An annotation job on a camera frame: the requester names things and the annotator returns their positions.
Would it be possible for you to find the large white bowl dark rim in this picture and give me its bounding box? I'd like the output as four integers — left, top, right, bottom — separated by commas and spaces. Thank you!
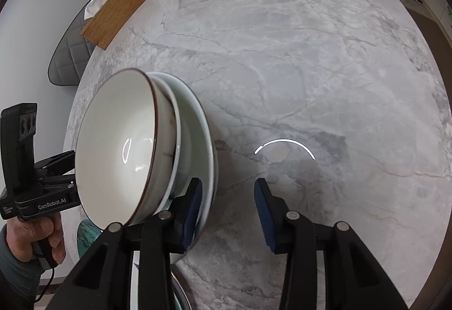
75, 69, 177, 230

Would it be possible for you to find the black cable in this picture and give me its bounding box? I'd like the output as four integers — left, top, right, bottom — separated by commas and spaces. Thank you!
33, 266, 55, 304

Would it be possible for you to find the white deep plate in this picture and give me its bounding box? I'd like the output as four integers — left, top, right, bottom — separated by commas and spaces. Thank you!
155, 72, 219, 265

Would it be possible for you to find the wooden tissue box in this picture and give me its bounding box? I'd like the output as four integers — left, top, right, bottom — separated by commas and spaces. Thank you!
81, 0, 149, 49

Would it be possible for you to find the teal floral plate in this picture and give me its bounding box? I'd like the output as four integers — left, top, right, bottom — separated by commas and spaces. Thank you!
77, 220, 103, 257

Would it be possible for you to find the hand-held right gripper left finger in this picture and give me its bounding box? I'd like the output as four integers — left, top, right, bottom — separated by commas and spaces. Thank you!
46, 177, 205, 310

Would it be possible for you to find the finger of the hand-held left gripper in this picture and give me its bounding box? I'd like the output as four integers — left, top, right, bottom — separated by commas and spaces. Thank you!
37, 172, 77, 192
33, 150, 76, 170

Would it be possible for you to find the person's left hand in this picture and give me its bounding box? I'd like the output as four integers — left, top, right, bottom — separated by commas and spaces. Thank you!
5, 215, 66, 266

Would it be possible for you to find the person's left forearm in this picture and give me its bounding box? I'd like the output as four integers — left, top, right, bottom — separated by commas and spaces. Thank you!
0, 225, 53, 310

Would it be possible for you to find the medium white bowl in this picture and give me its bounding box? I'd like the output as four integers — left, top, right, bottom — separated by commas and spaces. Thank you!
146, 72, 184, 219

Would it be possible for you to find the white tissue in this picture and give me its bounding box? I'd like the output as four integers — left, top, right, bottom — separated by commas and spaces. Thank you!
84, 0, 117, 19

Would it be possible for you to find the grey quilted chair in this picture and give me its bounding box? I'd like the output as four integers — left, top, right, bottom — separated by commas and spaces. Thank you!
47, 6, 96, 87

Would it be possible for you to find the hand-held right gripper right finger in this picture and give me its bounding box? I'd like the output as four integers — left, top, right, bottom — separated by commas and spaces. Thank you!
254, 178, 410, 310

